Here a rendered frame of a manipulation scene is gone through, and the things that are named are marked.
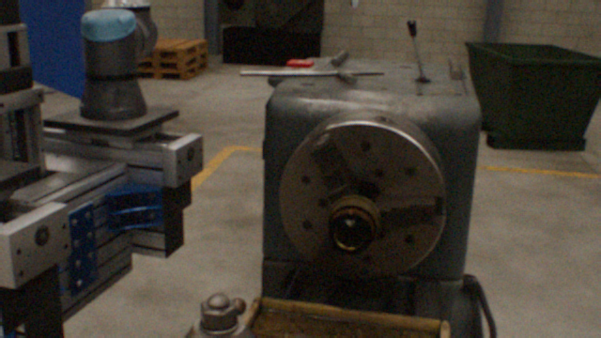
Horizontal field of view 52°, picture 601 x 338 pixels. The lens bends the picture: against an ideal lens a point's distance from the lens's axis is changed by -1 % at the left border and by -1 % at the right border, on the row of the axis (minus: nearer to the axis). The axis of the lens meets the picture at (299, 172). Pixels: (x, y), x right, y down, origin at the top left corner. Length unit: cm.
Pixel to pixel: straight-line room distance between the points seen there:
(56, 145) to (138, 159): 22
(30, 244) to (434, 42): 1042
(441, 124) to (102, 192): 72
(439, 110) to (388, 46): 992
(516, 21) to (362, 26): 258
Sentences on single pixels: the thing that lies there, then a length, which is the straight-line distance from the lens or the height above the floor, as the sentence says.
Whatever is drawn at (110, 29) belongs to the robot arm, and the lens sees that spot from 143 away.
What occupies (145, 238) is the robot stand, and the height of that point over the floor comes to 89.
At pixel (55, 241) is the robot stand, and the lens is 108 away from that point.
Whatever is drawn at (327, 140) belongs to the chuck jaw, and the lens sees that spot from 114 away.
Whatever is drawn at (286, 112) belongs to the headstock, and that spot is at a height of 121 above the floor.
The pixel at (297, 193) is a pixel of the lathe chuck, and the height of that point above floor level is 109.
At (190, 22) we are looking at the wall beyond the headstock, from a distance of 1184.
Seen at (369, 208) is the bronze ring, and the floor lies 111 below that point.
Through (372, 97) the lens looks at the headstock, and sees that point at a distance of 130.
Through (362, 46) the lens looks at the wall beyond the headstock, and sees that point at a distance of 1122.
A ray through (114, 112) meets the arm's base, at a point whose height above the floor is 118.
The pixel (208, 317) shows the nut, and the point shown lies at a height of 117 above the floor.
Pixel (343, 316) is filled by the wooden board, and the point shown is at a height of 89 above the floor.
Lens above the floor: 149
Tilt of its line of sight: 18 degrees down
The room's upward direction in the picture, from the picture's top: 2 degrees clockwise
